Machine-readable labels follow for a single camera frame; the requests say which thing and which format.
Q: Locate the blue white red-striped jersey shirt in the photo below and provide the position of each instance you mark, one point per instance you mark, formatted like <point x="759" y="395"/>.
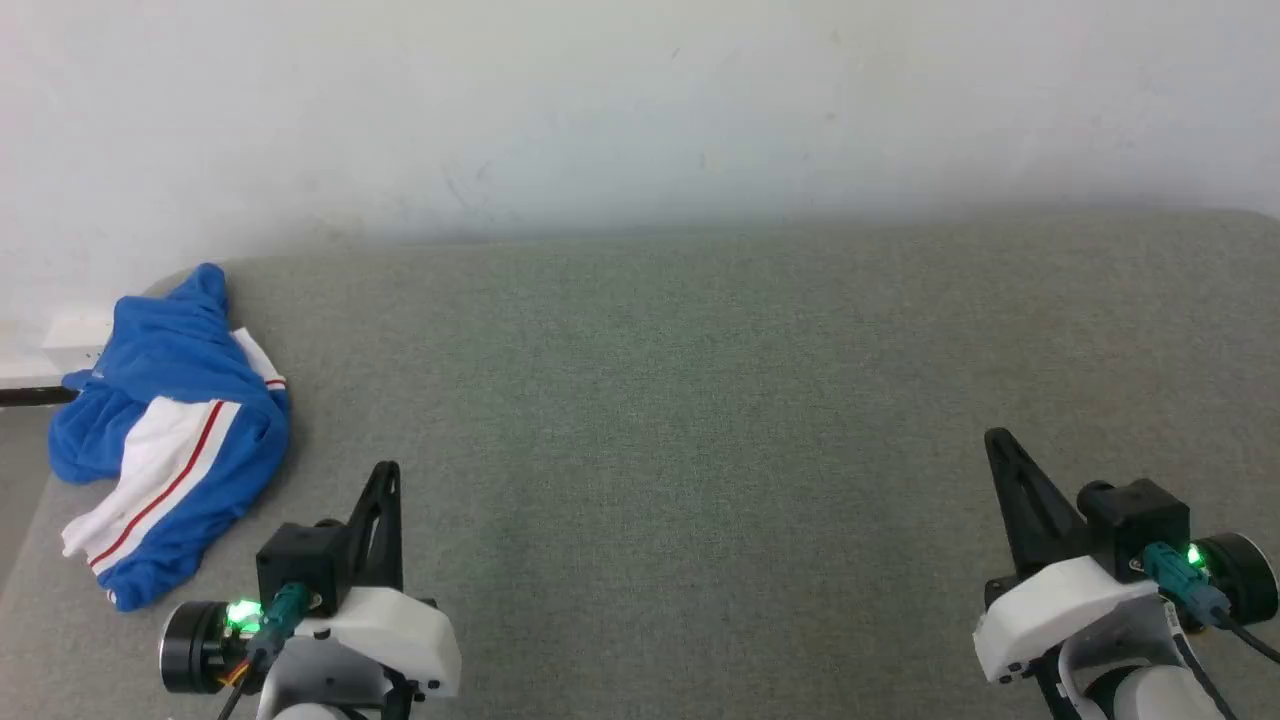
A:
<point x="170" y="400"/>

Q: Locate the white skirting ledge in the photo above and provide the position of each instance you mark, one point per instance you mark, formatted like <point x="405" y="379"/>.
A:
<point x="70" y="345"/>

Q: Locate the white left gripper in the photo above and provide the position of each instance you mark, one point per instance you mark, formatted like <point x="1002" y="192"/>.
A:
<point x="400" y="635"/>

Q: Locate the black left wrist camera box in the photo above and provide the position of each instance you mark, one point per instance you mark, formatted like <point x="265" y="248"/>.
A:
<point x="300" y="560"/>

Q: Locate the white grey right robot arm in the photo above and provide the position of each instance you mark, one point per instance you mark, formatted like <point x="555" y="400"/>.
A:
<point x="1150" y="690"/>

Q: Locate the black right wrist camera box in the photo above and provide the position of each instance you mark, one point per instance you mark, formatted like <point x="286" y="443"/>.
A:
<point x="1140" y="520"/>

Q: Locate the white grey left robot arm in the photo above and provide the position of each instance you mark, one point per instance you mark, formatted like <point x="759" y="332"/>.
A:
<point x="320" y="675"/>

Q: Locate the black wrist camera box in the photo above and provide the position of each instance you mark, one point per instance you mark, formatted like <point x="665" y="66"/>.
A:
<point x="1140" y="520"/>
<point x="300" y="560"/>

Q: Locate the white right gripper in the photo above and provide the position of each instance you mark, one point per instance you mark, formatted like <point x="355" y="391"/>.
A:
<point x="1060" y="605"/>

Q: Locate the grey fabric sofa cushion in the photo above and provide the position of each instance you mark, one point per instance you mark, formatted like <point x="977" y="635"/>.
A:
<point x="700" y="450"/>

